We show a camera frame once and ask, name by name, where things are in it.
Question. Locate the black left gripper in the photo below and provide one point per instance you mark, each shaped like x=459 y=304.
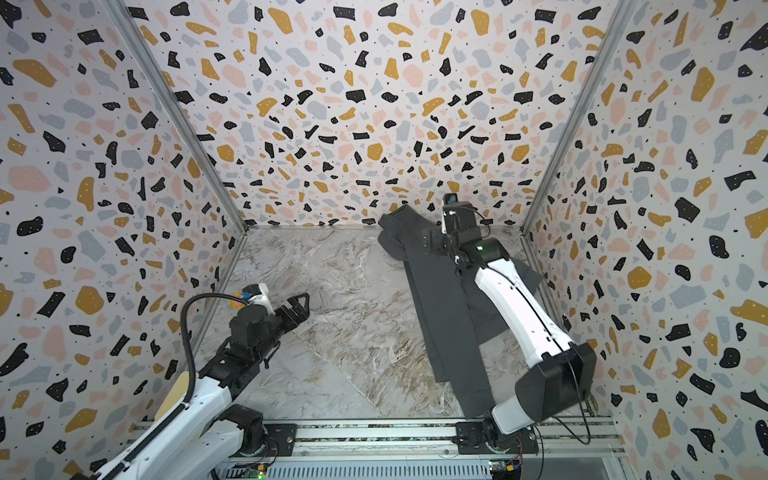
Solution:
x=301 y=313

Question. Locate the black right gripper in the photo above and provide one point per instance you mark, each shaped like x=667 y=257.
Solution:
x=435 y=241

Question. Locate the dark grey zip jacket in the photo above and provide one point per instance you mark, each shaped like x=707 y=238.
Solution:
x=455 y=317

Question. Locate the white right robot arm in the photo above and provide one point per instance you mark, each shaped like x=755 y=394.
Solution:
x=560 y=371

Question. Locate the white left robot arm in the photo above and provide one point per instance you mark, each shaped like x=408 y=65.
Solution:
x=207 y=425

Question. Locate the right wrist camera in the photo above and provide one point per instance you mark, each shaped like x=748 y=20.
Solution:
x=457 y=216

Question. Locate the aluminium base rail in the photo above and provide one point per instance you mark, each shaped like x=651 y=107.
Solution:
x=440 y=448

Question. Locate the right corner aluminium post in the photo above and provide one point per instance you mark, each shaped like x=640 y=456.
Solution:
x=616 y=27

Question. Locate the corner aluminium post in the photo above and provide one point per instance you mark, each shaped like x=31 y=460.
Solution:
x=616 y=27
x=120 y=16

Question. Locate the left corner aluminium post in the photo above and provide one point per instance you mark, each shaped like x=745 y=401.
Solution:
x=120 y=16

